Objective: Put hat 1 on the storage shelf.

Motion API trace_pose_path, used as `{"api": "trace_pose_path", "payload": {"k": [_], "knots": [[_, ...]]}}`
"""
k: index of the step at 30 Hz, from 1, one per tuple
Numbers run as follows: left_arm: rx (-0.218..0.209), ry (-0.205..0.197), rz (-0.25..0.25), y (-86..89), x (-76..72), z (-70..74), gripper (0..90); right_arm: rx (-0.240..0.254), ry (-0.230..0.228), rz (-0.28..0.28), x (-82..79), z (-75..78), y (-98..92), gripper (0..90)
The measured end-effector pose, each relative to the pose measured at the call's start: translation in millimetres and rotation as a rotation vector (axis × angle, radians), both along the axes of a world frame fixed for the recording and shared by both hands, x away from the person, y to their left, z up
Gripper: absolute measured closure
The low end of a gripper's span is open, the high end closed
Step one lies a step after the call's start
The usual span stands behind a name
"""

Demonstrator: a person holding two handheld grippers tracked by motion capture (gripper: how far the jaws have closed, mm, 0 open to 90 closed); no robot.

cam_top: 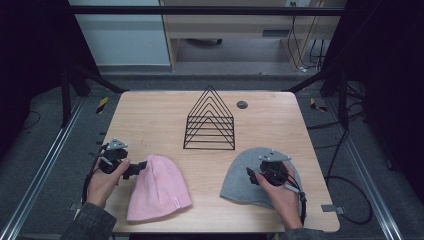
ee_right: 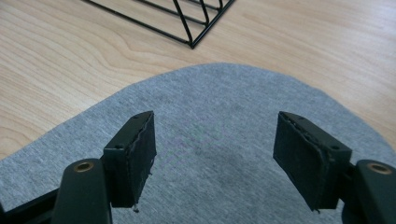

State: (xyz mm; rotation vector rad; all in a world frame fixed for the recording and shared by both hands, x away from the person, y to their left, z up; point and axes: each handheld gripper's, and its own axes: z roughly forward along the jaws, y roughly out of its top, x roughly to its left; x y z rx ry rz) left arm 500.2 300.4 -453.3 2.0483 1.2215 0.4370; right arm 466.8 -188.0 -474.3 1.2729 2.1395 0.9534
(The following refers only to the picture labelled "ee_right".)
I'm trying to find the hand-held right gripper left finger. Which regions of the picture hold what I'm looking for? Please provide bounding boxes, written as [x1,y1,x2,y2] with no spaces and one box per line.
[102,110,158,209]

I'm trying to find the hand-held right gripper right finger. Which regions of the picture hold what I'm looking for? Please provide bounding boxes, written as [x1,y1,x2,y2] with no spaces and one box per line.
[273,111,353,213]

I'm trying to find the grey cloth hat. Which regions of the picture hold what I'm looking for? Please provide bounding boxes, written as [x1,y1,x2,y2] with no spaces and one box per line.
[0,63,396,224]

